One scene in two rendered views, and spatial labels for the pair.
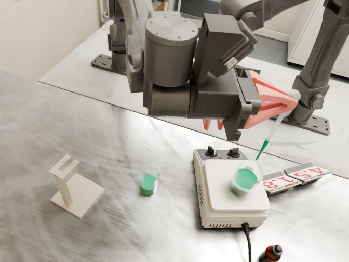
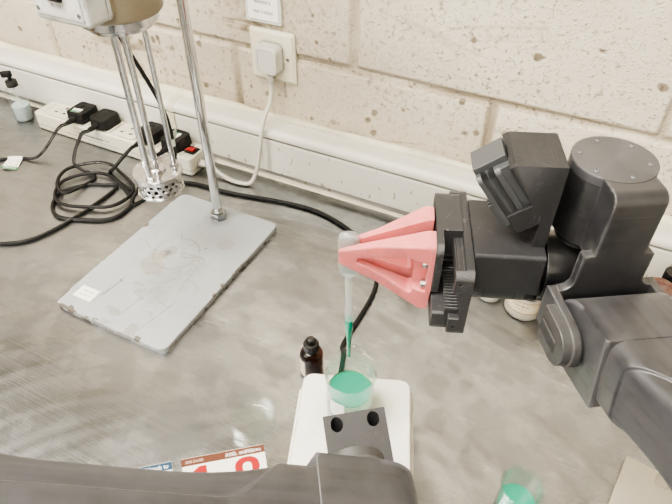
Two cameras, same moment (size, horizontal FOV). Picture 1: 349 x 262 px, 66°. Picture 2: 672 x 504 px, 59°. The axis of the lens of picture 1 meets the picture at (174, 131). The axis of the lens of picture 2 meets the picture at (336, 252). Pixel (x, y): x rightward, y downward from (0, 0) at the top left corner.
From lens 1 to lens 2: 0.66 m
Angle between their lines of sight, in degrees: 90
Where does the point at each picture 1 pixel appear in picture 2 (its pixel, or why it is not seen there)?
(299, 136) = not seen: outside the picture
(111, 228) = (565, 437)
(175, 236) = (453, 416)
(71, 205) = (654, 479)
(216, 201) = (400, 391)
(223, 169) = not seen: hidden behind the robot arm
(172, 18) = (620, 175)
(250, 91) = (447, 206)
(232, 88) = (477, 207)
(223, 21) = (534, 152)
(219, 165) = not seen: hidden behind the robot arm
